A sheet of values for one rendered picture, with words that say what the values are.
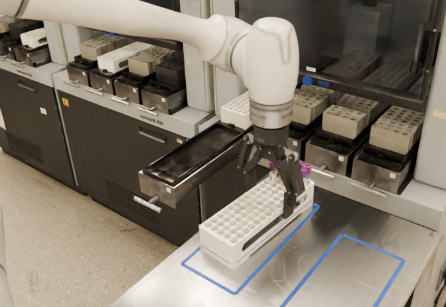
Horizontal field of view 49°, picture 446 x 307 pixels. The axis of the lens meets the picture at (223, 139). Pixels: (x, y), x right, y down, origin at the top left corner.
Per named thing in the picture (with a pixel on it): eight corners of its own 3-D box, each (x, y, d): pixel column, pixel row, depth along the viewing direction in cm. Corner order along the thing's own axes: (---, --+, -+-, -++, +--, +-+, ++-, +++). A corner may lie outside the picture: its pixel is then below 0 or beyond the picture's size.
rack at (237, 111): (269, 93, 179) (270, 77, 176) (293, 99, 174) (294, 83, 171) (220, 124, 159) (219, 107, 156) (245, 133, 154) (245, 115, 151)
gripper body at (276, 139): (243, 121, 103) (244, 158, 107) (276, 134, 97) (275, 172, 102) (266, 109, 107) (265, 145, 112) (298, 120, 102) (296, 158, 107)
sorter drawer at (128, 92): (220, 48, 243) (219, 30, 239) (242, 53, 236) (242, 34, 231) (107, 101, 194) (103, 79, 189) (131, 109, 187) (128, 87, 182)
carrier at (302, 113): (313, 123, 154) (314, 106, 151) (310, 126, 153) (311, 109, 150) (281, 114, 160) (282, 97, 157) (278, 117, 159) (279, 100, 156)
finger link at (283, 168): (277, 143, 107) (281, 142, 105) (297, 189, 108) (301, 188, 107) (265, 150, 104) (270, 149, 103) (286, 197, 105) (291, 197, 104)
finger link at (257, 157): (263, 150, 104) (259, 145, 105) (243, 176, 113) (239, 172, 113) (275, 142, 107) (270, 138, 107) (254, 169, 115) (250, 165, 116)
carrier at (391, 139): (410, 152, 137) (413, 134, 134) (407, 156, 136) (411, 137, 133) (371, 140, 144) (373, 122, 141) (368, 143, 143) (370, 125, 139)
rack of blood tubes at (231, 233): (281, 187, 125) (281, 167, 122) (314, 202, 119) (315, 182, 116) (198, 248, 107) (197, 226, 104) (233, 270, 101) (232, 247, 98)
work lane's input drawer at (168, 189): (270, 105, 186) (271, 83, 182) (302, 114, 179) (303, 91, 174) (129, 199, 137) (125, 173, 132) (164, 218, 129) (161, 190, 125)
